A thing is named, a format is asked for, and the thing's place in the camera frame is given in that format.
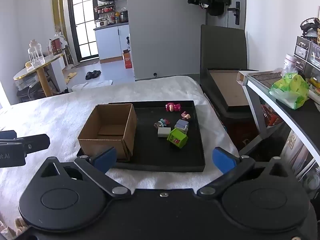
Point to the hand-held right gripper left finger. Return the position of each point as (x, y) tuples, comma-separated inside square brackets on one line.
[(105, 158)]

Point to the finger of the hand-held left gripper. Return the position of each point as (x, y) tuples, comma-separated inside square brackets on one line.
[(35, 142), (7, 134)]

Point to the orange doll figure red hair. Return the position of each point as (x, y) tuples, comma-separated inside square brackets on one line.
[(185, 115)]

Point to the white rectangular block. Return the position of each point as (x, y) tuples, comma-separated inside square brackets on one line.
[(163, 131)]

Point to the black slippers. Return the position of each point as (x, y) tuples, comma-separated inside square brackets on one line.
[(93, 75)]

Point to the yellow slippers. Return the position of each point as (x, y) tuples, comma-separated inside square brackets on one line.
[(70, 77)]

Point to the grey drawer organizer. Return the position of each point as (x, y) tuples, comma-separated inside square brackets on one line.
[(306, 52)]

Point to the pink bear figure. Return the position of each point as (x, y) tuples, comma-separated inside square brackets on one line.
[(173, 107)]

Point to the clear glass jars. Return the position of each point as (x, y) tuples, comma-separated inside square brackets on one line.
[(36, 53)]

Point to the white rice cooker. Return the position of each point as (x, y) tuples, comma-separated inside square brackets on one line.
[(102, 23)]

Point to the dark grey chair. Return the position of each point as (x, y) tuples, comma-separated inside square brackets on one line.
[(222, 47)]

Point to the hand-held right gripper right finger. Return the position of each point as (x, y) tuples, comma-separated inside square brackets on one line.
[(222, 158)]

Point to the black shallow tray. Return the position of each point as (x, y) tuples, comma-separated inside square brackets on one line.
[(155, 152)]

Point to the grey toy box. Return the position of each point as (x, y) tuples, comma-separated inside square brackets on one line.
[(182, 125)]

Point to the brown cardboard box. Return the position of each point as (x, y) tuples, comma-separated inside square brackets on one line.
[(105, 143)]

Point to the white kitchen cabinet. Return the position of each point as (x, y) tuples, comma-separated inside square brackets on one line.
[(110, 42)]

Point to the red box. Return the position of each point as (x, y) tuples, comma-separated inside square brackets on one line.
[(56, 46)]

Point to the kitchen spice rack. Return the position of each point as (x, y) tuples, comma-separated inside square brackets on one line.
[(105, 7)]

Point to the white fluffy blanket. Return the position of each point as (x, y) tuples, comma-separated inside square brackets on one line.
[(50, 110)]

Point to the dark desk with white edge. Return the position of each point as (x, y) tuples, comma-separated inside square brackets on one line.
[(307, 120)]

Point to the pink-lidded jar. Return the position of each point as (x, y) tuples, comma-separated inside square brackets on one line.
[(290, 63)]

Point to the orange carton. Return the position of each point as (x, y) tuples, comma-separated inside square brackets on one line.
[(127, 60)]

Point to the green hexagonal toy box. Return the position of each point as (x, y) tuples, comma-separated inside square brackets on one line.
[(177, 138)]

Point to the black frame with brown board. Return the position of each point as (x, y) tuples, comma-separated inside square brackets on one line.
[(225, 87)]

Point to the small teal pink figure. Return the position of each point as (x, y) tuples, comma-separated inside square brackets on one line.
[(163, 123)]

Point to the round gold-edged table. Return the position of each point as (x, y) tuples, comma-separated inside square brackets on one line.
[(37, 66)]

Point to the black-framed glass door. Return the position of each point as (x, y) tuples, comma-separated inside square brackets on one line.
[(83, 22)]

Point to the green plastic bag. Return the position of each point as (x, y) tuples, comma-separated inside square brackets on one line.
[(290, 90)]

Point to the white floor mat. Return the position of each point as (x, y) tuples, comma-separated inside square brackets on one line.
[(92, 85)]

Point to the red packet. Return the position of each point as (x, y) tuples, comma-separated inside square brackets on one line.
[(271, 115)]

